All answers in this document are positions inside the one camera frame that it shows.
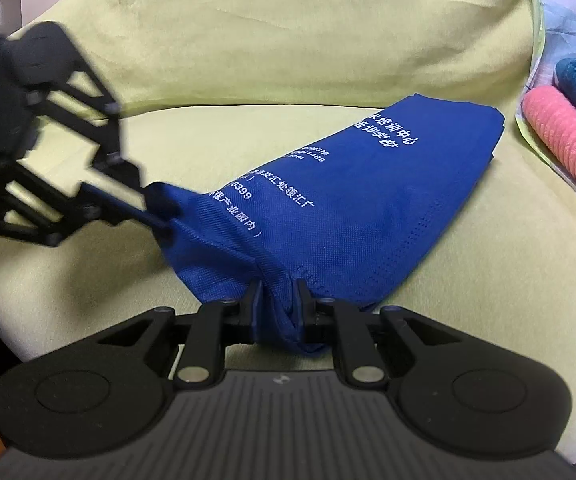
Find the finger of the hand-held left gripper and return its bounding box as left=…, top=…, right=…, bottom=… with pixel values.
left=0, top=164, right=173, bottom=249
left=10, top=21, right=179, bottom=221

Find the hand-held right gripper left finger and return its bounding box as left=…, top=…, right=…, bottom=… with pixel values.
left=97, top=280, right=263, bottom=391

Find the pink rolled towel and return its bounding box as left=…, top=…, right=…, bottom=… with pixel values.
left=522, top=86, right=576, bottom=216

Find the blue shopping bag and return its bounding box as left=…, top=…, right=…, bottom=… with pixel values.
left=148, top=92, right=506, bottom=358

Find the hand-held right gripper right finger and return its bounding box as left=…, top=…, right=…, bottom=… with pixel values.
left=293, top=280, right=473, bottom=390

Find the light printed cloth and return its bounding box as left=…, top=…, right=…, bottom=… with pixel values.
left=515, top=0, right=576, bottom=231

